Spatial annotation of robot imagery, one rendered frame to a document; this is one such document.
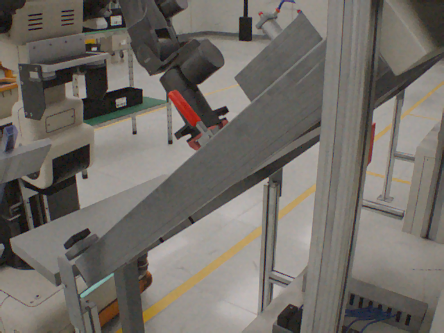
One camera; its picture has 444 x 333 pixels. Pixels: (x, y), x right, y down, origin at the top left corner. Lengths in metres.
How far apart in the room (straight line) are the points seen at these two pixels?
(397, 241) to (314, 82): 0.83
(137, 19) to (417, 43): 0.55
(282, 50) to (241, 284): 1.61
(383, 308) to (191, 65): 0.59
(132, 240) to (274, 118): 0.36
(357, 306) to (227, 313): 1.00
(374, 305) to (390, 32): 0.62
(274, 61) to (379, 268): 0.70
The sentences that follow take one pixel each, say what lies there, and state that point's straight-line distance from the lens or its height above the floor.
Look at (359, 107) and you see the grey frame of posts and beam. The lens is 0.42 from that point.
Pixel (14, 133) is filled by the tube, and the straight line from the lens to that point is 0.55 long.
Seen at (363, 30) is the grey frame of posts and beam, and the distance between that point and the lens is 0.41.
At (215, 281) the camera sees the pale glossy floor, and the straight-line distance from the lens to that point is 2.08.
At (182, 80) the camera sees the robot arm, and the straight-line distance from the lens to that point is 0.85.
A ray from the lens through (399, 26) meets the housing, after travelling 0.47.
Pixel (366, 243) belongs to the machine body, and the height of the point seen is 0.62.
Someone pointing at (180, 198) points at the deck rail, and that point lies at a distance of 0.64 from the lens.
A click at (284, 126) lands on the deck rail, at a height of 1.09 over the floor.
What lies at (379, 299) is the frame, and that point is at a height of 0.66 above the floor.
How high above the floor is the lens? 1.24
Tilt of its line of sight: 22 degrees down
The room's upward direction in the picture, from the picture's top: straight up
